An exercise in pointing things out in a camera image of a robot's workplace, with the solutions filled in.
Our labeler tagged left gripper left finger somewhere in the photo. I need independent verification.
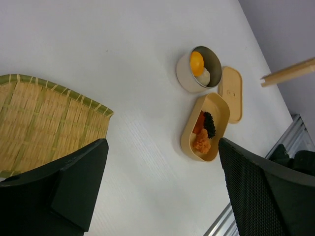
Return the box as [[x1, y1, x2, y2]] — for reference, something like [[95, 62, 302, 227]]
[[0, 139, 109, 236]]

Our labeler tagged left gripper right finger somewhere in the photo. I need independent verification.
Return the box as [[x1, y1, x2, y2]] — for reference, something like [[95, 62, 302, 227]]
[[219, 138, 315, 236]]

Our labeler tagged fried chicken piece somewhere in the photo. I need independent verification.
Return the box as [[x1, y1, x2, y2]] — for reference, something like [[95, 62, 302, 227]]
[[192, 128, 211, 154]]

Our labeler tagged black sea cucumber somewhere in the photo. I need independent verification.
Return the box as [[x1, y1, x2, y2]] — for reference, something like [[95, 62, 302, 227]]
[[204, 112, 216, 139]]

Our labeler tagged red-orange food slice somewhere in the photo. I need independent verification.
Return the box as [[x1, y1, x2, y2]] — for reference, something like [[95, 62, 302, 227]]
[[192, 111, 205, 134]]

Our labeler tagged tan rectangular box lid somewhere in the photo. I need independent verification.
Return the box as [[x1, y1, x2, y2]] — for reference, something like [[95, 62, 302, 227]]
[[218, 66, 243, 124]]

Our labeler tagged white steamed bun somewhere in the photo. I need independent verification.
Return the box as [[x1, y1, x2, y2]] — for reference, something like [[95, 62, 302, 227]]
[[196, 68, 211, 87]]

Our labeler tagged tan rectangular lunch box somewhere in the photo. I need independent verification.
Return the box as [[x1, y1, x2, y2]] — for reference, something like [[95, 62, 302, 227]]
[[181, 93, 230, 162]]

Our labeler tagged bamboo fan-shaped tray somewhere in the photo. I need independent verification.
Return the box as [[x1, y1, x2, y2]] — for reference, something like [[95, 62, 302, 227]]
[[0, 74, 113, 178]]

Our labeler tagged round steel-lined container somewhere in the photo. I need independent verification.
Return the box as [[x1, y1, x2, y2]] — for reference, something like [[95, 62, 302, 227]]
[[176, 46, 222, 93]]

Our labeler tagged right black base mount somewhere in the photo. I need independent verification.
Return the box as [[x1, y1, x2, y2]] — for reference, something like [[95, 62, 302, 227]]
[[269, 144, 315, 176]]

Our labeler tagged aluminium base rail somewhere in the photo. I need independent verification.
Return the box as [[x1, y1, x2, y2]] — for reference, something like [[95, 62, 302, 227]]
[[204, 114, 315, 236]]

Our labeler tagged right aluminium frame post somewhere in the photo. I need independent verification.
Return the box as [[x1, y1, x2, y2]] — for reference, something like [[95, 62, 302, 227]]
[[261, 58, 315, 87]]

